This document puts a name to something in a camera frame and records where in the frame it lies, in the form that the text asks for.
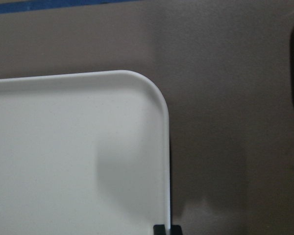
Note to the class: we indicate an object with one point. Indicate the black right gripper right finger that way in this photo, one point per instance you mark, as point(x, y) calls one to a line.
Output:
point(176, 230)

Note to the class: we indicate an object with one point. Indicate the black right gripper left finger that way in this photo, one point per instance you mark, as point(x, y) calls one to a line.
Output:
point(159, 230)

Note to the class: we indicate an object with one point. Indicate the white rabbit serving tray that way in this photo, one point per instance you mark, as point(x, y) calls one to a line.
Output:
point(84, 154)

